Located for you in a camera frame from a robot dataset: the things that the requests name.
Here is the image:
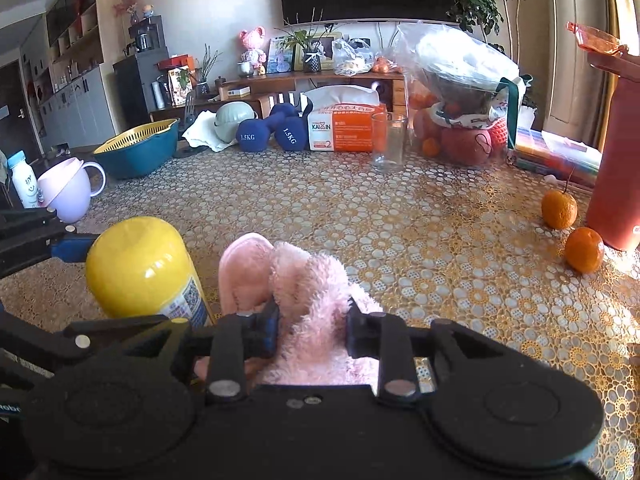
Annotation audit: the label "blue dumbbell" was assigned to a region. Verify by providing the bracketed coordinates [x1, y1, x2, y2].
[236, 104, 281, 153]
[270, 104, 310, 152]

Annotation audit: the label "yellow capped bottle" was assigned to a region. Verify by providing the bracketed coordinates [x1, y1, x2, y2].
[85, 216, 215, 328]

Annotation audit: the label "orange white tissue pack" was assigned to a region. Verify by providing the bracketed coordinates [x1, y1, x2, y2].
[302, 85, 388, 153]

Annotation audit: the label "clear fruit container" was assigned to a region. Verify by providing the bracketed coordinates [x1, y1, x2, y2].
[407, 80, 523, 168]

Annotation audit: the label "white cloth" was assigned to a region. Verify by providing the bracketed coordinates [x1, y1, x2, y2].
[181, 110, 236, 153]

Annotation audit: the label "tall green indoor plant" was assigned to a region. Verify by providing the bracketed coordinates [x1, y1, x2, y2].
[446, 0, 543, 56]

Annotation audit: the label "colourful snack boxes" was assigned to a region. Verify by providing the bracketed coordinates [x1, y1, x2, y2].
[155, 55, 196, 108]

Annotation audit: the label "black appliance cabinet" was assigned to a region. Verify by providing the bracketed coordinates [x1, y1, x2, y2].
[112, 15, 171, 128]

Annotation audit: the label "white standing air conditioner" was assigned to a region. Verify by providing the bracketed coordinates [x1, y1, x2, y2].
[542, 0, 608, 146]

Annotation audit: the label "red water bottle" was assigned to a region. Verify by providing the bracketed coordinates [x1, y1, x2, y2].
[566, 21, 640, 252]

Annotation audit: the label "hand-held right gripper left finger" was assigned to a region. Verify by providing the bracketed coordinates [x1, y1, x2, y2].
[122, 302, 281, 405]

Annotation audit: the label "yellow colander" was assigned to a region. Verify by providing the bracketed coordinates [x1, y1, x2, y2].
[93, 119, 180, 155]

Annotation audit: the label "plant in black vase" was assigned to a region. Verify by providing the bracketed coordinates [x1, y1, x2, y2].
[280, 10, 346, 75]

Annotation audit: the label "gold patterned tablecloth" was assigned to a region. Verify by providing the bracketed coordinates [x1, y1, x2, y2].
[0, 145, 640, 480]

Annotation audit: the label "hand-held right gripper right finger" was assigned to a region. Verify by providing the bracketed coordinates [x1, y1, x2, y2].
[345, 305, 505, 403]

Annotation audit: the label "orange without stem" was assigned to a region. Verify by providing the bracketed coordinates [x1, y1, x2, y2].
[564, 227, 605, 275]

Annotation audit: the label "wooden photo frame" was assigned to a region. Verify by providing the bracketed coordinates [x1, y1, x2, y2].
[294, 32, 343, 72]

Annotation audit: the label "bag of oranges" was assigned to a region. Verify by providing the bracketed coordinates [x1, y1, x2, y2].
[372, 55, 406, 75]

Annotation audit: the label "pink fluffy slipper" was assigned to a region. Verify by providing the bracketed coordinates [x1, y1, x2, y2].
[192, 237, 396, 393]

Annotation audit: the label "white food bag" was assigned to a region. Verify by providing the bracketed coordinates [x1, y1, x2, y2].
[331, 37, 375, 77]

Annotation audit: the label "black white striped object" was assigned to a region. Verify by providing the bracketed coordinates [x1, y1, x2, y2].
[258, 91, 303, 116]

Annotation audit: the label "wall shelving unit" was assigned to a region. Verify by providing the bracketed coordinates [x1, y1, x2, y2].
[20, 0, 116, 151]

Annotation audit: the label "yellow curtain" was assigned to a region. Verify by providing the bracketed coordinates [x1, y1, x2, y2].
[600, 0, 640, 56]

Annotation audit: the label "picture card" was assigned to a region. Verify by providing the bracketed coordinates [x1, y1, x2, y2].
[267, 37, 296, 75]

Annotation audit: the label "pink bear toy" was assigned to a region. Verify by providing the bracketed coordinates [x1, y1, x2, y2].
[238, 29, 268, 76]

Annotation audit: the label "purple mug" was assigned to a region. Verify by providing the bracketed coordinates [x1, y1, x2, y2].
[37, 157, 107, 224]

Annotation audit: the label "stack of books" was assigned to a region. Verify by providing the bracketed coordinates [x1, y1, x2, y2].
[512, 127, 603, 186]

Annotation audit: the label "orange with stem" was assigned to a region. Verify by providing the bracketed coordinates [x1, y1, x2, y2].
[541, 189, 578, 231]

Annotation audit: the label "blue basin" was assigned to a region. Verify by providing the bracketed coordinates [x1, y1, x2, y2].
[93, 121, 180, 181]

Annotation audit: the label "clear drinking glass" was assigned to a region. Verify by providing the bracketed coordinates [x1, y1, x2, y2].
[371, 112, 409, 171]

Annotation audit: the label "small plant in pot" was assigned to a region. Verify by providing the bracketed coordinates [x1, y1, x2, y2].
[192, 45, 223, 98]

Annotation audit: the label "white milk bottle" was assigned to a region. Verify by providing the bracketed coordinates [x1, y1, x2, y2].
[7, 150, 40, 209]

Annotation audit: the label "clear plastic bag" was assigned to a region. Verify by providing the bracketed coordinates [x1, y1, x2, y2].
[395, 22, 521, 106]

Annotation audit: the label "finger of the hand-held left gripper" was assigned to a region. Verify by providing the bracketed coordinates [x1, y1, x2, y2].
[0, 207, 103, 281]
[0, 307, 111, 377]

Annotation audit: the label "wooden television cabinet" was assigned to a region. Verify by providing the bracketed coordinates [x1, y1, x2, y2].
[150, 71, 406, 121]

